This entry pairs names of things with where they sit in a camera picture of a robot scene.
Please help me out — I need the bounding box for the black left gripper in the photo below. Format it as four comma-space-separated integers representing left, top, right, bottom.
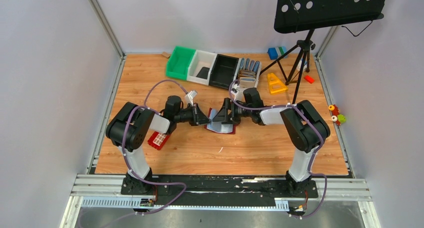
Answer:
175, 103, 213, 126

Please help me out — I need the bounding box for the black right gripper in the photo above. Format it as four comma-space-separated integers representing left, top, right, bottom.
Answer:
212, 98, 252, 124

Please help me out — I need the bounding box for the red leather card holder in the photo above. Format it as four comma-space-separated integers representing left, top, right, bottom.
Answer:
204, 108, 236, 134

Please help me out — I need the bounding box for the black credit card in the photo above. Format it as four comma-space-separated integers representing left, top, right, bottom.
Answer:
196, 67, 210, 79

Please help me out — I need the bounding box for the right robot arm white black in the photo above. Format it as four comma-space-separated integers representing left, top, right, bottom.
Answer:
211, 88, 331, 197

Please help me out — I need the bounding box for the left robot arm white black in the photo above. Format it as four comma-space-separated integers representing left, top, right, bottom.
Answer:
105, 95, 211, 194

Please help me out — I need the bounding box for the black plastic bin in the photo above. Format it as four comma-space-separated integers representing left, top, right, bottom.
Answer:
208, 54, 239, 89

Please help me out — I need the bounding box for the red plastic tray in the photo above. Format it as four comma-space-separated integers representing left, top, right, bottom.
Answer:
147, 131, 170, 150

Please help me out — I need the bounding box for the white bin with tools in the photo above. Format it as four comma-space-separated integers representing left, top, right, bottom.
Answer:
234, 58, 262, 89

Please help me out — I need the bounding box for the green plastic bin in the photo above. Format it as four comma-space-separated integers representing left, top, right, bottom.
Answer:
165, 46, 196, 80

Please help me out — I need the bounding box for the yellow triangular toy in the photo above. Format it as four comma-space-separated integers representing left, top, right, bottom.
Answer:
267, 73, 288, 95

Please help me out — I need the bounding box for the white plastic bin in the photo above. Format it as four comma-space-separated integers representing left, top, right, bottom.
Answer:
186, 50, 217, 85

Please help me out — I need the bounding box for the blue green block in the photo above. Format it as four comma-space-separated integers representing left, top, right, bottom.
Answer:
267, 46, 287, 60

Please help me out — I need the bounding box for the small red block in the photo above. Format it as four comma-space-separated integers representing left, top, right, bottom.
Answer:
304, 75, 315, 84

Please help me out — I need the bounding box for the colourful toy car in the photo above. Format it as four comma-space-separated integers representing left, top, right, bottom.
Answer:
328, 104, 347, 126

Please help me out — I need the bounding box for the black music stand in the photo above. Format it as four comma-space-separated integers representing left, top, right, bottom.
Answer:
273, 0, 385, 103

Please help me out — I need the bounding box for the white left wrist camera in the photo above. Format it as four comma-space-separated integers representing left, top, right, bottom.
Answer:
184, 90, 198, 106

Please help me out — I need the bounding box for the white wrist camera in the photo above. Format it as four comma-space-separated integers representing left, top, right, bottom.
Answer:
230, 86, 245, 101
184, 90, 198, 106

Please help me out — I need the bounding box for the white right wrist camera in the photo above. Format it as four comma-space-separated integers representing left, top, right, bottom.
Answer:
230, 86, 245, 101

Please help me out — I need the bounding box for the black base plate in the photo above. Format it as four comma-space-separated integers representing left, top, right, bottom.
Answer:
120, 175, 319, 199

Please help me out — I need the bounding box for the aluminium frame rail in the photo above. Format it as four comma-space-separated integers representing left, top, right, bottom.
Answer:
60, 174, 381, 227

